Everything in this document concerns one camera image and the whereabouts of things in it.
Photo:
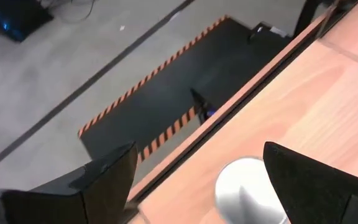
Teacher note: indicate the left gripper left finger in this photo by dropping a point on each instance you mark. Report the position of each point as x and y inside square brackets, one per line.
[104, 186]

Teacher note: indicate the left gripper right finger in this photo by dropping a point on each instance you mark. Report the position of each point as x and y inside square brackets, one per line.
[306, 186]

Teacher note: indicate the orange red pineapple tin can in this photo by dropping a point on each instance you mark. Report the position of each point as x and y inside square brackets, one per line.
[244, 193]

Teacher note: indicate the black mat with hazard stripes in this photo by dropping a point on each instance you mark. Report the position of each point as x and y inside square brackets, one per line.
[166, 93]

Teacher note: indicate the small black device blue light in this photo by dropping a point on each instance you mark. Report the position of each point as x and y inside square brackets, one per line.
[201, 105]

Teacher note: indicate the black computer with blue lights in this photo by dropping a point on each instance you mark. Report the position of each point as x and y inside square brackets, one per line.
[14, 18]

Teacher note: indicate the black bracket with white label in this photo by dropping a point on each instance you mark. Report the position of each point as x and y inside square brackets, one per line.
[266, 31]

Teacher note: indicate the black metal shelf frame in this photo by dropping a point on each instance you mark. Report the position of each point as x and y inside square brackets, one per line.
[306, 15]

